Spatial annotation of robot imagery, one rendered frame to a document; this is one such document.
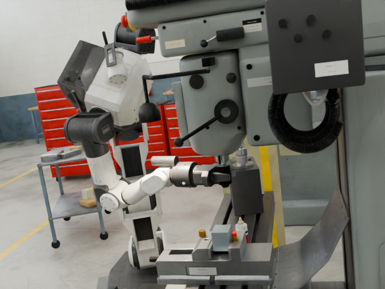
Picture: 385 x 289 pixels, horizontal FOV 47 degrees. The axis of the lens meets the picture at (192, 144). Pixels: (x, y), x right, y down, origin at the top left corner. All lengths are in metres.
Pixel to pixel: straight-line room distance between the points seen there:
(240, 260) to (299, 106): 0.47
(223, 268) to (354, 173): 0.46
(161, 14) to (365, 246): 0.86
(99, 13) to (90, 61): 9.62
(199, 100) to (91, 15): 10.16
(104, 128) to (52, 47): 10.33
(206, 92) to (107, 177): 0.56
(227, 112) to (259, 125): 0.10
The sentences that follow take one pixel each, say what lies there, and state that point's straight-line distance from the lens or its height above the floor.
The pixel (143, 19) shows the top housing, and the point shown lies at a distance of 1.33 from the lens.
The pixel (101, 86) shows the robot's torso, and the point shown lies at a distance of 1.68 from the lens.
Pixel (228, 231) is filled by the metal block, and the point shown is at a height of 1.11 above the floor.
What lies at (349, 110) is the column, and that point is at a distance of 1.25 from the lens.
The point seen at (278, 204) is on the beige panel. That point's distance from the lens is 3.32.
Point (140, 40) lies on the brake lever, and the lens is 1.57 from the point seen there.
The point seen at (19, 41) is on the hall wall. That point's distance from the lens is 12.37.
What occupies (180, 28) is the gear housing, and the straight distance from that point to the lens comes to 1.31.
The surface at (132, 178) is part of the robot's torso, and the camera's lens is 2.06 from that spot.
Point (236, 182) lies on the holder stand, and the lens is 1.80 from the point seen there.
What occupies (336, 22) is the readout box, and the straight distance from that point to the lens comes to 1.03.
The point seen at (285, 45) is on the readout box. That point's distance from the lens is 1.02.
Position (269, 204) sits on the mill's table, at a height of 0.97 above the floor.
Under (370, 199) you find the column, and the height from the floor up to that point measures 1.19.
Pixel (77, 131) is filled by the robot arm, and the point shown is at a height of 1.42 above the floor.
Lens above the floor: 1.63
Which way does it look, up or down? 11 degrees down
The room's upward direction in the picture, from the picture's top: 8 degrees counter-clockwise
